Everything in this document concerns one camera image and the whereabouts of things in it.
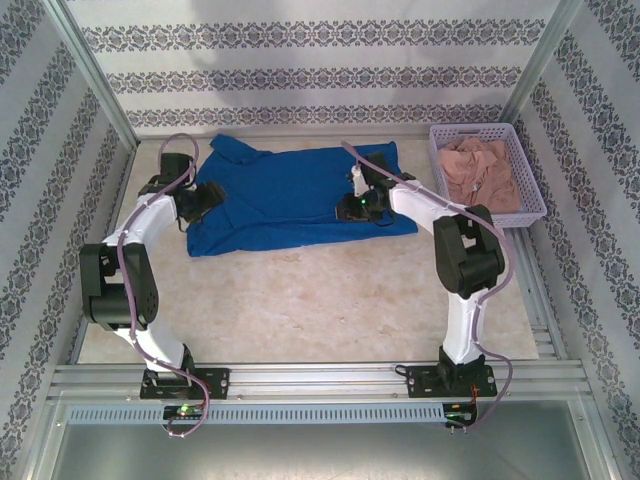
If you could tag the blue printed t-shirt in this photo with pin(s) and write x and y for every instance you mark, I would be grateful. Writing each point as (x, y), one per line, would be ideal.
(290, 200)

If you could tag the peach crumpled cloth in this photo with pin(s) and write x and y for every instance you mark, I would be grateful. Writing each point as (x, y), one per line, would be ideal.
(475, 175)

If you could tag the lavender plastic basket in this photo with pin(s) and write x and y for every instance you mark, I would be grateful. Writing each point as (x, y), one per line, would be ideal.
(480, 132)

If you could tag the aluminium frame post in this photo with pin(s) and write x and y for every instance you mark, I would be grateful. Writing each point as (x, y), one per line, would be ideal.
(540, 60)
(98, 75)

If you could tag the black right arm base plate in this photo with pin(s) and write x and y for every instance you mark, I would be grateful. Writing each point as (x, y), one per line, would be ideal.
(422, 382)

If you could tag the aluminium table edge rail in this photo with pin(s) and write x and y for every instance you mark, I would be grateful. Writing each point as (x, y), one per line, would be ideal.
(300, 136)

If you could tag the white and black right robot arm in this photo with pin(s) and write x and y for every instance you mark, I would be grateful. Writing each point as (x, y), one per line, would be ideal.
(465, 325)

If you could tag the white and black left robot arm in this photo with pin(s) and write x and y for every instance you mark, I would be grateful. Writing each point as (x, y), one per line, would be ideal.
(150, 225)

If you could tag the aluminium side rail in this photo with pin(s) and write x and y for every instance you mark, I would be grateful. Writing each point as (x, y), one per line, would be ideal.
(555, 345)

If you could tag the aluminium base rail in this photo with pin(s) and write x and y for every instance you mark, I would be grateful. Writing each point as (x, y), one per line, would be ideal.
(320, 381)

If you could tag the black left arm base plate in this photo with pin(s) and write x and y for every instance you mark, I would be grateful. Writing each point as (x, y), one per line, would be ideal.
(215, 382)

